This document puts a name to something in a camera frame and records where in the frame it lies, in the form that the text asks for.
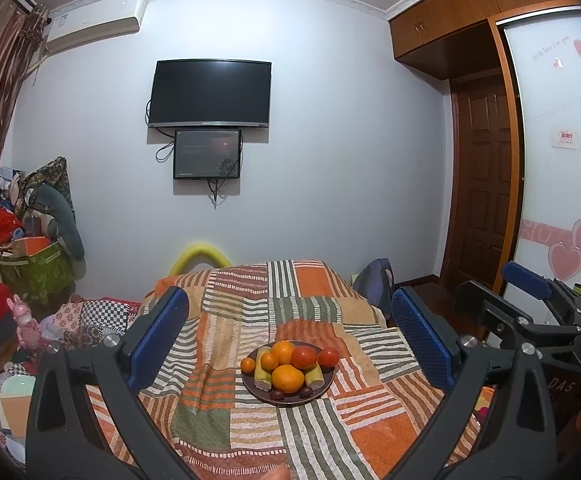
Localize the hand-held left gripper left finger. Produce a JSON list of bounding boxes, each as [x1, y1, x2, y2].
[[24, 286, 198, 480]]

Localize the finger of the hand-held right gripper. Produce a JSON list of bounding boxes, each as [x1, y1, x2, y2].
[[455, 280, 581, 357], [501, 261, 581, 327]]

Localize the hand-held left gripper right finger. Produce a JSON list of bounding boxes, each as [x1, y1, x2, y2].
[[385, 286, 559, 480]]

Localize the dark brown round plate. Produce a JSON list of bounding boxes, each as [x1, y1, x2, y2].
[[241, 341, 340, 407]]

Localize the checkered cloth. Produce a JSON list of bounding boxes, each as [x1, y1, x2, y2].
[[78, 300, 141, 337]]

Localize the blue-grey bag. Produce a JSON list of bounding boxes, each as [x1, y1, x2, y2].
[[353, 258, 396, 332]]

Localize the yellow foam tube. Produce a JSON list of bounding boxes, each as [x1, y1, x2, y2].
[[169, 243, 232, 277]]

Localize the floral cloth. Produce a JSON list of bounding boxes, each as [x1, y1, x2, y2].
[[40, 302, 91, 351]]

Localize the brown wooden door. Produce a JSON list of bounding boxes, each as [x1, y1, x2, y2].
[[449, 77, 515, 292]]

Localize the white heart-print wardrobe door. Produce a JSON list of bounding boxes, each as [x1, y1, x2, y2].
[[501, 4, 581, 306]]

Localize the pink rabbit toy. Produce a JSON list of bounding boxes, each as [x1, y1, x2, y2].
[[6, 294, 44, 357]]

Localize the green storage box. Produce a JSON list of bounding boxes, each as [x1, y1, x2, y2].
[[0, 242, 76, 307]]

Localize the striped patchwork blanket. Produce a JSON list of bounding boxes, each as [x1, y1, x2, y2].
[[85, 259, 481, 480]]

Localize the grey plush pillow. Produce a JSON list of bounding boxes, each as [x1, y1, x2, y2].
[[34, 184, 86, 261]]

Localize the orange cardboard box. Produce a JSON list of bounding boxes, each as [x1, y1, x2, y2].
[[13, 236, 52, 258]]

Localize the small black monitor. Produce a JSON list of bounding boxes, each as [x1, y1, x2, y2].
[[173, 129, 242, 181]]

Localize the red plastic bag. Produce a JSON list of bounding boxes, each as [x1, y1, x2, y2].
[[0, 203, 22, 247]]

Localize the patterned fabric bag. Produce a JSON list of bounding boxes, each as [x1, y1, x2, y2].
[[23, 156, 68, 196]]

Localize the wooden overhead cabinets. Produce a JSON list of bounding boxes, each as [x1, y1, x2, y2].
[[388, 0, 581, 81]]

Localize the white air conditioner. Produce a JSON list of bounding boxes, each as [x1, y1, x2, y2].
[[43, 0, 149, 54]]

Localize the black monitor cable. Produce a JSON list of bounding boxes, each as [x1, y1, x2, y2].
[[207, 179, 227, 210]]

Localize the black television cable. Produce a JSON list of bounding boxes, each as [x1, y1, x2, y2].
[[145, 100, 176, 165]]

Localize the black wall television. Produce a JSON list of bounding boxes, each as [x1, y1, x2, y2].
[[148, 59, 272, 129]]

